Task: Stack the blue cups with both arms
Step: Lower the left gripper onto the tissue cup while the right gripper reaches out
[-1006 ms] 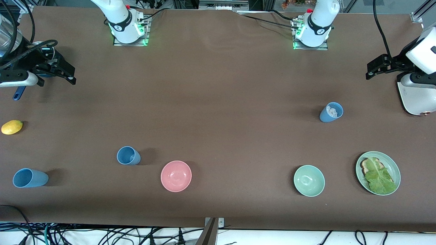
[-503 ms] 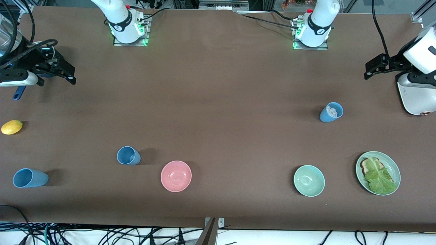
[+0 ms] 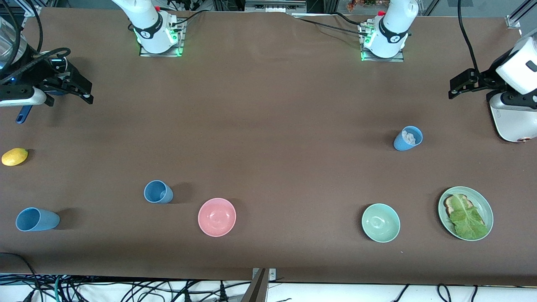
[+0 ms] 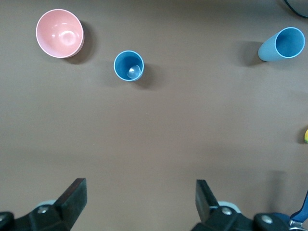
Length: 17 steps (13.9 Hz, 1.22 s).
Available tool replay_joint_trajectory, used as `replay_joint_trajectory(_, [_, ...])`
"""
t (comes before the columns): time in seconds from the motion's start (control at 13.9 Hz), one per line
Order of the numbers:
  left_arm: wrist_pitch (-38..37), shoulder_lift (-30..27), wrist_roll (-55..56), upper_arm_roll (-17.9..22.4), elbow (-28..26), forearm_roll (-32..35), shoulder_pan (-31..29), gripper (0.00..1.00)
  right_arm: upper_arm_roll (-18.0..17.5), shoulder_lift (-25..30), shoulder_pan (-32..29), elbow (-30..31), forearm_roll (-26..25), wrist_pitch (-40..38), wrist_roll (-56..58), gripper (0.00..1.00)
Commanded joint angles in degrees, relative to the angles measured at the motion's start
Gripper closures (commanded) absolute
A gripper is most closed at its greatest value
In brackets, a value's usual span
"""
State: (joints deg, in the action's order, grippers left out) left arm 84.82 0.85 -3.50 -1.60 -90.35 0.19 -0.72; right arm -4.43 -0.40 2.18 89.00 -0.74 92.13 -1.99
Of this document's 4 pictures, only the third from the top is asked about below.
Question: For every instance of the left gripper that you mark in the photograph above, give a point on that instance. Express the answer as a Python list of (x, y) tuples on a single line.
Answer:
[(488, 79)]

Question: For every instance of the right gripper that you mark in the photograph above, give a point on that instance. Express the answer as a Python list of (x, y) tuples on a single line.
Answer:
[(47, 75)]

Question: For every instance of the white paper ball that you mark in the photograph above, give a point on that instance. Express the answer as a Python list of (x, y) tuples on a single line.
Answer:
[(410, 137)]

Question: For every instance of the blue cup holding paper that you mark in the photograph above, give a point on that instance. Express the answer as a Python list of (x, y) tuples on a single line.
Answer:
[(402, 144)]

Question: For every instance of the dark blue saucepan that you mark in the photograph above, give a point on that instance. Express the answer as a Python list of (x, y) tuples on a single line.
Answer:
[(24, 114)]

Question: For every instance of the white toaster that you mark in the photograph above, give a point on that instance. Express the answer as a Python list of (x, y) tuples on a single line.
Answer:
[(512, 123)]

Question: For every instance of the yellow lemon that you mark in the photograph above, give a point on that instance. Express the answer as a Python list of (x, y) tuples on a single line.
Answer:
[(14, 157)]

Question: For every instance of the light green plate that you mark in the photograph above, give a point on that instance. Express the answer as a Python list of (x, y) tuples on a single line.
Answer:
[(484, 205)]

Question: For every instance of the brown bread slice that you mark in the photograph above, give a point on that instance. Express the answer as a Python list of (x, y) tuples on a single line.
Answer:
[(449, 205)]

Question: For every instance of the green lettuce leaf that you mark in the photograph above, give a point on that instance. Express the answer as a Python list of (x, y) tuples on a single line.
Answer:
[(467, 220)]

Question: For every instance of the light green bowl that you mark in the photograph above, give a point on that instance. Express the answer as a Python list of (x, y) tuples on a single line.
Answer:
[(380, 223)]

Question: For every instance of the pink bowl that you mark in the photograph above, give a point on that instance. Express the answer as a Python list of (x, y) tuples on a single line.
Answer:
[(217, 217)]

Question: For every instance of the aluminium frame rail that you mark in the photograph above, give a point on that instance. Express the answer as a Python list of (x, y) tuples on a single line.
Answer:
[(518, 14)]

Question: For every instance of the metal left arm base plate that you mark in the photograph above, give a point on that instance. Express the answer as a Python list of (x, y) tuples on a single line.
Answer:
[(398, 58)]

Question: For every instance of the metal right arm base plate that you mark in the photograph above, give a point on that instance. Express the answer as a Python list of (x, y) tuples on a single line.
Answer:
[(180, 42)]

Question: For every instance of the grey metal profile post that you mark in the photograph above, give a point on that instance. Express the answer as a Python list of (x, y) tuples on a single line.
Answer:
[(256, 291)]

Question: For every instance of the metal table edge bracket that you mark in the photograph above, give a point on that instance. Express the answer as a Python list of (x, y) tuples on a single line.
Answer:
[(272, 274)]

